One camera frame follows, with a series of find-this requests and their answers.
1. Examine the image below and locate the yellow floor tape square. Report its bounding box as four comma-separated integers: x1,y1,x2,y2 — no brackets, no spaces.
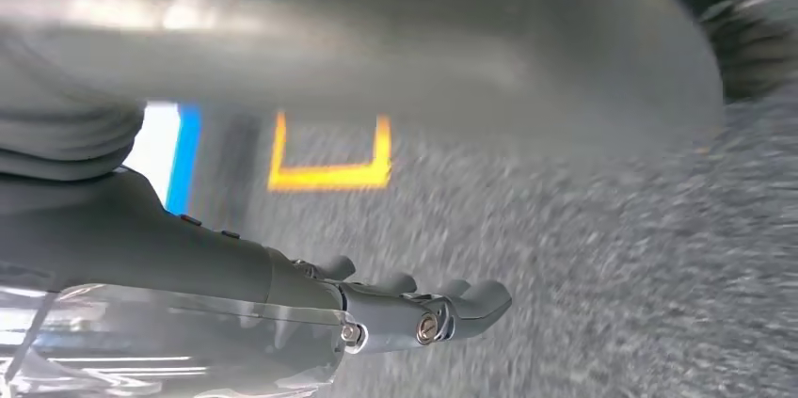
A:
267,110,393,193

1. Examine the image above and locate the grey robot body shell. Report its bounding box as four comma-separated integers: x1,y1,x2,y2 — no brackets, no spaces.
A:
0,0,727,156

